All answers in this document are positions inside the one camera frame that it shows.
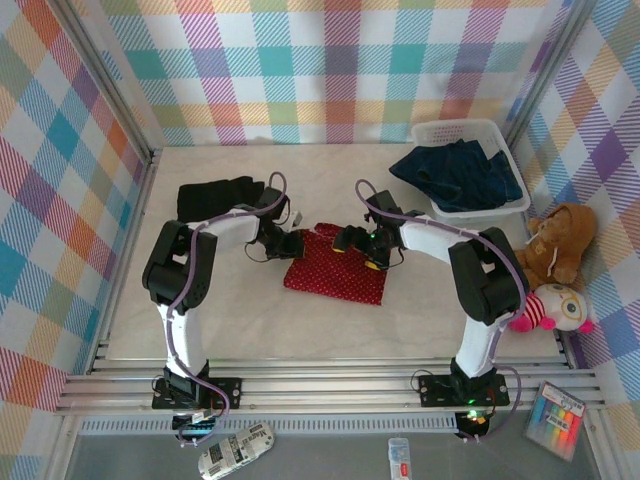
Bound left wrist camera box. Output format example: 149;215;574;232
257;187;305;226

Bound grey slotted cable duct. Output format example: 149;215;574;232
79;418;460;436

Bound white and pink owl plush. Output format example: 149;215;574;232
508;282;596;335

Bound aluminium extrusion rail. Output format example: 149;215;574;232
87;355;574;374
64;373;601;395
53;394;612;417

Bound newspaper print pouch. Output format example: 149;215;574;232
197;422;276;480

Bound brown teddy bear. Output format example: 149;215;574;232
514;203;599;291

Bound colourful marker set case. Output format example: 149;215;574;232
523;382;587;459

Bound black controller board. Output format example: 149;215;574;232
172;414;221;439
457;409;491;437

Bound aluminium frame post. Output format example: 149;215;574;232
52;0;164;164
502;0;601;149

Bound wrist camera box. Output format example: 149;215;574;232
364;189;401;221
257;187;305;226

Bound black skirt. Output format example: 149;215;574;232
177;174;271;225

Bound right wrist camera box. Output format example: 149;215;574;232
364;189;401;221

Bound red polka dot skirt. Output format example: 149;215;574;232
283;222;389;306

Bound aluminium table side rail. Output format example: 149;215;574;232
87;147;164;374

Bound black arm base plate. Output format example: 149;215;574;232
418;373;511;407
152;377;243;410

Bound white plastic laundry basket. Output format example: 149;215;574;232
410;118;531;221

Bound small clear plastic box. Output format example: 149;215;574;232
388;438;411;480

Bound purple cable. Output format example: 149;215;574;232
354;178;530;444
164;172;292;449

